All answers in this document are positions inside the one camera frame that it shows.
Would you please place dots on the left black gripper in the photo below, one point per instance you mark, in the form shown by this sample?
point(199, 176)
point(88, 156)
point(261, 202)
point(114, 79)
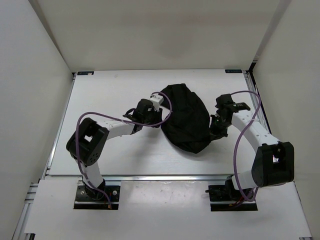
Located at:
point(158, 116)

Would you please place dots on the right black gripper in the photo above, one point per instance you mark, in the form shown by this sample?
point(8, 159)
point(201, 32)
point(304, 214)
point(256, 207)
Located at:
point(215, 134)

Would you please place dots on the black skirt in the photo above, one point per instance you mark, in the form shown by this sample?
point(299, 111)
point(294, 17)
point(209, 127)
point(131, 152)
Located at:
point(188, 125)

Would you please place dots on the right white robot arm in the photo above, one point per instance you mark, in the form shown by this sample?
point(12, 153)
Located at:
point(273, 163)

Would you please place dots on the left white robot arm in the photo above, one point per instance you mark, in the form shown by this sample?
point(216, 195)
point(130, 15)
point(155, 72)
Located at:
point(87, 142)

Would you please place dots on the right blue corner label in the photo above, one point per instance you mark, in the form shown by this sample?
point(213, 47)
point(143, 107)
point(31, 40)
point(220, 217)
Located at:
point(233, 71)

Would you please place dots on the blue corner label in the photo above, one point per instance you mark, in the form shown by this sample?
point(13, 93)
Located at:
point(233, 71)
point(85, 73)

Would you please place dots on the left blue corner label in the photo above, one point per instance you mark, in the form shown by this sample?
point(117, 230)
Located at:
point(85, 73)

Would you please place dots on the white front cover panel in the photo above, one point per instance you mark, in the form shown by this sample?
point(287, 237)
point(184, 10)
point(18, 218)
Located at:
point(176, 210)

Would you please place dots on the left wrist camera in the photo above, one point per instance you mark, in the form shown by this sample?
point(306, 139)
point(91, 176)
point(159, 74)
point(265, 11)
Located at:
point(144, 108)

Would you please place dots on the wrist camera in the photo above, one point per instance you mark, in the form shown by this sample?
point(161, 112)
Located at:
point(224, 99)
point(144, 108)

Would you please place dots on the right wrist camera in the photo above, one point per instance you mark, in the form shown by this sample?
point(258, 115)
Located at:
point(224, 99)

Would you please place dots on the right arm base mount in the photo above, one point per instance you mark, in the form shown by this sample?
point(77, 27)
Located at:
point(225, 199)

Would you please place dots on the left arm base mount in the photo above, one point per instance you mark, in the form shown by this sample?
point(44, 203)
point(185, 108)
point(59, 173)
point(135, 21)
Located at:
point(86, 199)

